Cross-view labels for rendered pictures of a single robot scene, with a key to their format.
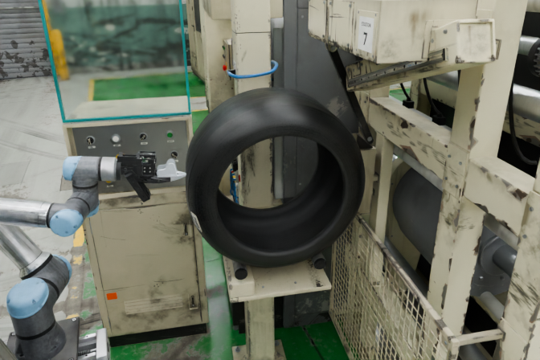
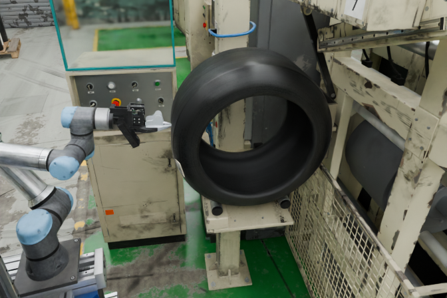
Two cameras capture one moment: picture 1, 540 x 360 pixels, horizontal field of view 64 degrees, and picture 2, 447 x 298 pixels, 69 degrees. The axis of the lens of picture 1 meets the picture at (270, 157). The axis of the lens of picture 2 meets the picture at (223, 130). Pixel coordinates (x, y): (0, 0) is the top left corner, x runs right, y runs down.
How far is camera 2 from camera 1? 0.25 m
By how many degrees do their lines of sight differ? 7
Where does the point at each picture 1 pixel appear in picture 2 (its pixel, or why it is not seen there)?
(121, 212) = (116, 147)
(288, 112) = (268, 72)
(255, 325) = (225, 241)
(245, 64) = (226, 24)
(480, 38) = not seen: outside the picture
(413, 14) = not seen: outside the picture
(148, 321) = (138, 231)
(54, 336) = (58, 257)
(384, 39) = (378, 6)
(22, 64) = (42, 15)
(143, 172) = (133, 122)
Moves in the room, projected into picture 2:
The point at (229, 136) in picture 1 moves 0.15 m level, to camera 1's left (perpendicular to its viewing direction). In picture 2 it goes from (212, 94) to (165, 93)
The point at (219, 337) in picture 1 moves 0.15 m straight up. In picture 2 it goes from (195, 245) to (193, 229)
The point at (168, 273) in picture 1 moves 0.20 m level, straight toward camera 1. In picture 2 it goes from (154, 196) to (157, 218)
